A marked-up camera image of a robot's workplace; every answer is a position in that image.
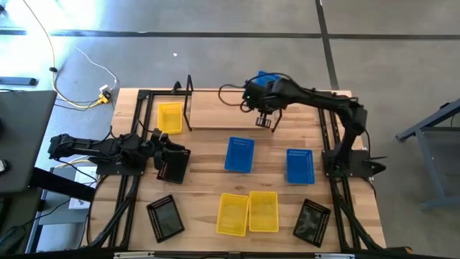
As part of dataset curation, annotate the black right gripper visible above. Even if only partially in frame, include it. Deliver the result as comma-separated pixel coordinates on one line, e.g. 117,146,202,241
242,81,285,129

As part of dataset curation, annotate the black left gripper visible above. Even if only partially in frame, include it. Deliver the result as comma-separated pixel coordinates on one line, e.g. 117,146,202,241
145,127,174,171

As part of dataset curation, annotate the black plastic basket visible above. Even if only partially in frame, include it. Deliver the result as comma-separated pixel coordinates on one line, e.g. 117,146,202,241
292,198,332,248
145,194,185,244
156,145,192,185

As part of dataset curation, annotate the blue plastic basket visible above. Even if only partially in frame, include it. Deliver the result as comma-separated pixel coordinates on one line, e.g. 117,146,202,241
255,70,282,87
285,148,316,186
224,136,256,174

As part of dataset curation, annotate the yellow plastic basket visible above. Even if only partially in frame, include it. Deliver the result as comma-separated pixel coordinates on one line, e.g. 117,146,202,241
248,191,280,233
157,101,185,135
216,192,250,237

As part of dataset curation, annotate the white paper sheet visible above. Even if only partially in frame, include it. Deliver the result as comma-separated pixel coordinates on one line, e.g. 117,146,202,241
68,165,98,210

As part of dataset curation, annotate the black desk beam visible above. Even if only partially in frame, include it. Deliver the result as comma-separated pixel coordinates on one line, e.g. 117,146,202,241
27,167,97,203

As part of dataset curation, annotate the dark grey desk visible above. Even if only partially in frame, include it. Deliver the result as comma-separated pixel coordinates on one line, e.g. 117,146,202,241
0,89,58,195

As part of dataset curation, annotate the flat black bar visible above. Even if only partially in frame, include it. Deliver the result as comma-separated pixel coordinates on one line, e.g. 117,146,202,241
0,76,38,87

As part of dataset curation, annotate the blue-grey metal table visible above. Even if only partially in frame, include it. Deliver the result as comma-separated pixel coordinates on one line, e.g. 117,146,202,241
395,97,460,212

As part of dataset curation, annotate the wooden shelf with black frame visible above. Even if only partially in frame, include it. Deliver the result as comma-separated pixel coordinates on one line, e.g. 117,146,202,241
182,74,285,133

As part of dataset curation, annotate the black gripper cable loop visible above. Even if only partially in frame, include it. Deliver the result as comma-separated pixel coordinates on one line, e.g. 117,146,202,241
218,83,252,113

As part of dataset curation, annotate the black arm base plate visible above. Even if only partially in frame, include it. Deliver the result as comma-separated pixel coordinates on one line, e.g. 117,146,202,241
321,149,375,178
96,157,147,177

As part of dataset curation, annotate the black aluminium rig frame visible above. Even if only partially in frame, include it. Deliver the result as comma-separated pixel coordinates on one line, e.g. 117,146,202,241
84,88,387,253

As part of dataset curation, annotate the silver metal bracket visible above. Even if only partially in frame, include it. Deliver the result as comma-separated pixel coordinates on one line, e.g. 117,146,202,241
314,253,356,259
113,251,155,259

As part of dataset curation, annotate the thin white cable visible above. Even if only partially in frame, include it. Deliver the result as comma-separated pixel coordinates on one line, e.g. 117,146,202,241
73,45,119,91

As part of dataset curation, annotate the long yellow cable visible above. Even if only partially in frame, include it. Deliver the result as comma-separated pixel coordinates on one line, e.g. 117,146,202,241
21,0,109,109

